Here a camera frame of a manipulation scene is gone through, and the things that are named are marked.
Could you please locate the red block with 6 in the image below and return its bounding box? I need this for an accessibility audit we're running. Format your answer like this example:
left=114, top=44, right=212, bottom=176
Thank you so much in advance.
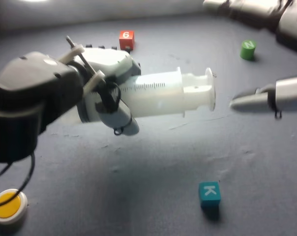
left=119, top=30, right=135, bottom=51

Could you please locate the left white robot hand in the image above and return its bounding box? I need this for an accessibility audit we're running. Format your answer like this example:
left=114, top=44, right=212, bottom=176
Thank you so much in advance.
left=76, top=44, right=142, bottom=136

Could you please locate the grey table cloth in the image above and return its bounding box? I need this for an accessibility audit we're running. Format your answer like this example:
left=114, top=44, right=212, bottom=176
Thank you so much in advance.
left=0, top=12, right=297, bottom=236

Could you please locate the green cylinder with N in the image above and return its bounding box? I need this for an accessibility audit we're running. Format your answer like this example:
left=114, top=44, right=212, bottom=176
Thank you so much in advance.
left=239, top=39, right=257, bottom=61

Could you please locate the white backdrop sheet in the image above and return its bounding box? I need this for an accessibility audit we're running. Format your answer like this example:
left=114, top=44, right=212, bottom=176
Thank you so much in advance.
left=0, top=0, right=206, bottom=31

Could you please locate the black cable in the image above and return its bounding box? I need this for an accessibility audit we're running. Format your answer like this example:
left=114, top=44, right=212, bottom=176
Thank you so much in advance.
left=0, top=151, right=36, bottom=208

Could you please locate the yellow button white rim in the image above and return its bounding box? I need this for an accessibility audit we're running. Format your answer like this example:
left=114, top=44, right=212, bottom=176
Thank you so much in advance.
left=0, top=188, right=28, bottom=226

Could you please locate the teal block with K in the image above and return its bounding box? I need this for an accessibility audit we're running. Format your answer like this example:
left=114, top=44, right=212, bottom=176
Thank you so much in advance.
left=198, top=181, right=222, bottom=215

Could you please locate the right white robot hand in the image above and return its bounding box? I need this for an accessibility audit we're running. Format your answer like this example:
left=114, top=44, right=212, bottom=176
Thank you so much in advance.
left=202, top=0, right=297, bottom=120

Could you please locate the large clear plastic syringe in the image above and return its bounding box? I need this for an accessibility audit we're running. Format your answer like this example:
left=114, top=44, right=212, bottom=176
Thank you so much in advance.
left=115, top=66, right=217, bottom=118

